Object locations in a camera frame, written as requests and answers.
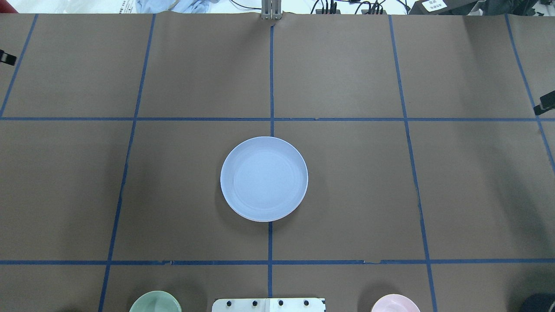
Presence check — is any dark blue pot with lid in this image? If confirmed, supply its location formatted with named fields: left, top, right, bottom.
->
left=519, top=293, right=555, bottom=312

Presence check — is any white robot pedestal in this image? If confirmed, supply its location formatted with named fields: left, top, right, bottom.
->
left=212, top=297, right=326, bottom=312

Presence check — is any blue cloth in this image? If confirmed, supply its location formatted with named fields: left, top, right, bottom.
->
left=135, top=0, right=220, bottom=14

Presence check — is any aluminium frame post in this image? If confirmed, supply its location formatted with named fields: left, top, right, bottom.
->
left=261, top=0, right=283, bottom=20

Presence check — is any pink bowl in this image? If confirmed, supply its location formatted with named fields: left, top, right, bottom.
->
left=371, top=294, right=420, bottom=312

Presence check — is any green bowl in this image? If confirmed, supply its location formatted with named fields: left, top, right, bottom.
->
left=129, top=290, right=182, bottom=312

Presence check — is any blue plate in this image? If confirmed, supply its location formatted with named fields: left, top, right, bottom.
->
left=220, top=136, right=309, bottom=222

